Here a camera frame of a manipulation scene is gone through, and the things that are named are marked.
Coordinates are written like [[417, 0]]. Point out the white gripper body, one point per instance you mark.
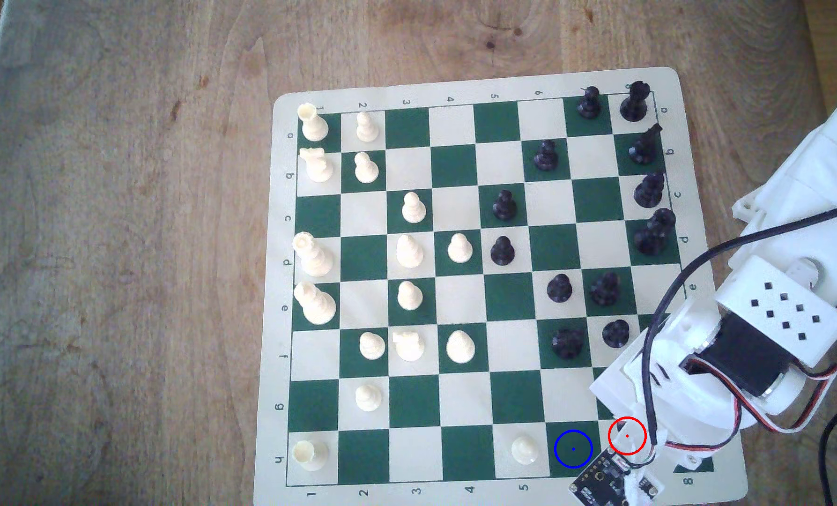
[[611, 389]]

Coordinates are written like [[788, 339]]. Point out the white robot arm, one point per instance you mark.
[[812, 176]]

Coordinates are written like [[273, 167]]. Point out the black chess pawn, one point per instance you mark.
[[615, 334], [589, 107], [505, 208], [502, 253], [545, 159], [559, 289]]

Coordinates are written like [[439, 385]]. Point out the black chess bishop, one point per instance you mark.
[[648, 192], [567, 344]]

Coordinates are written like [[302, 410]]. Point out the black chess knight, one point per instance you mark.
[[643, 149], [604, 291]]

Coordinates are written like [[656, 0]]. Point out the white chess pawn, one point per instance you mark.
[[460, 250], [366, 171], [368, 399], [410, 298], [367, 131], [372, 347], [524, 451], [414, 211]]

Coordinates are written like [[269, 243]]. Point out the black chess queen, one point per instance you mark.
[[651, 239]]

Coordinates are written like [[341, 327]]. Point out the white chess bishop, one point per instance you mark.
[[410, 254], [460, 348]]

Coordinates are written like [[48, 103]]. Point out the white chess knight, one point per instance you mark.
[[409, 347], [318, 168]]

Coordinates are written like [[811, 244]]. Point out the black chess rook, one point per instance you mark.
[[633, 107]]

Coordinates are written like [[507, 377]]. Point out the green cream chess mat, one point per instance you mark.
[[453, 166]]

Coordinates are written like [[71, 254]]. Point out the white chess rook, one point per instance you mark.
[[313, 128], [311, 455]]

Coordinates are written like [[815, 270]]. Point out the white chess king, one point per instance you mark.
[[318, 308]]

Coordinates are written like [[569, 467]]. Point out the white chess queen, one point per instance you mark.
[[315, 261]]

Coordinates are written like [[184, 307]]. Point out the black camera circuit board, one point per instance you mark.
[[601, 482]]

